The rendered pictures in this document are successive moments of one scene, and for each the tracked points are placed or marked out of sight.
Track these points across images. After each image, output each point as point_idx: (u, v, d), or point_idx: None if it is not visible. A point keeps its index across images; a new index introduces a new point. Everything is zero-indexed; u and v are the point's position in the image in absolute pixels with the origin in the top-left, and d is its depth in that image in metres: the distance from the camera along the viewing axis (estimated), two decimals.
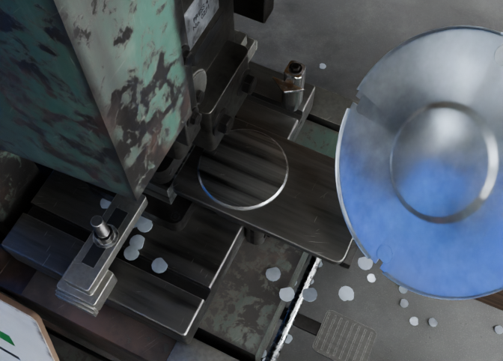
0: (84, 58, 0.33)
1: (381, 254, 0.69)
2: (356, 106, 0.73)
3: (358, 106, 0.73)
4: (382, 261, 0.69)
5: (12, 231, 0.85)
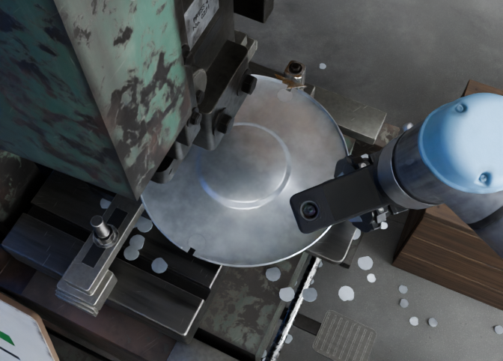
0: (84, 58, 0.33)
1: None
2: (197, 250, 0.75)
3: (197, 247, 0.75)
4: None
5: (12, 231, 0.85)
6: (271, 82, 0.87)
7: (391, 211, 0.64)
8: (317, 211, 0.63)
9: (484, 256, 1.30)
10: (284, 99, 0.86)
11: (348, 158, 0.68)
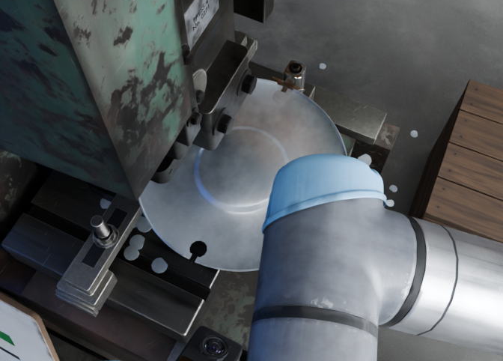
0: (84, 58, 0.33)
1: (283, 96, 0.86)
2: None
3: None
4: (281, 91, 0.86)
5: (12, 231, 0.85)
6: None
7: None
8: (206, 351, 0.51)
9: None
10: None
11: None
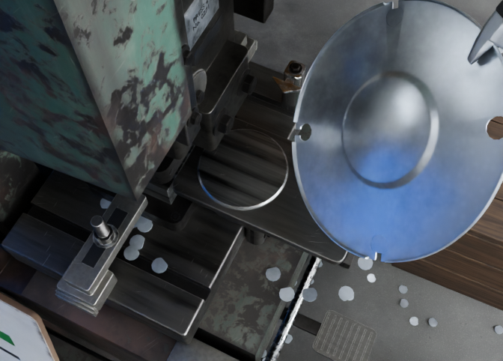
0: (84, 58, 0.33)
1: None
2: (391, 9, 0.66)
3: (391, 11, 0.66)
4: None
5: (12, 231, 0.85)
6: (399, 257, 0.63)
7: None
8: None
9: (484, 256, 1.30)
10: (377, 239, 0.66)
11: None
